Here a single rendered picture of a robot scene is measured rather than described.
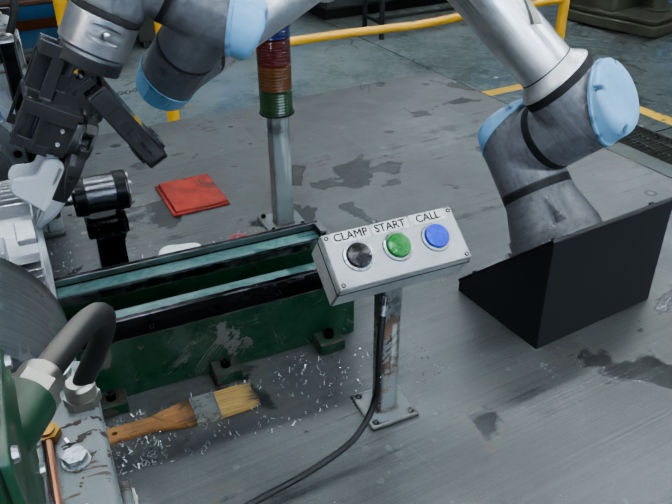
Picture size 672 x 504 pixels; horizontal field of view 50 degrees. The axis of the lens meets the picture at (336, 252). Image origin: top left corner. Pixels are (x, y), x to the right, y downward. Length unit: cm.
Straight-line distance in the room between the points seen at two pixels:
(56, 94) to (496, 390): 68
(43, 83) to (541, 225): 74
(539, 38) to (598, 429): 54
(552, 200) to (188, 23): 64
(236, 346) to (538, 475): 44
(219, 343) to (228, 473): 20
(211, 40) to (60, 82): 17
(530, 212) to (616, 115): 20
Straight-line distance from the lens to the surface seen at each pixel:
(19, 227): 90
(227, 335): 103
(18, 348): 62
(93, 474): 46
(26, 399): 32
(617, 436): 102
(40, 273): 90
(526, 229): 117
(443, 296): 121
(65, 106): 84
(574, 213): 117
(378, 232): 82
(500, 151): 120
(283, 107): 129
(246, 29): 81
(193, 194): 154
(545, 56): 110
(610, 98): 110
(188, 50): 84
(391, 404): 98
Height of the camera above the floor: 149
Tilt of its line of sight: 32 degrees down
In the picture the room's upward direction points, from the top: 1 degrees counter-clockwise
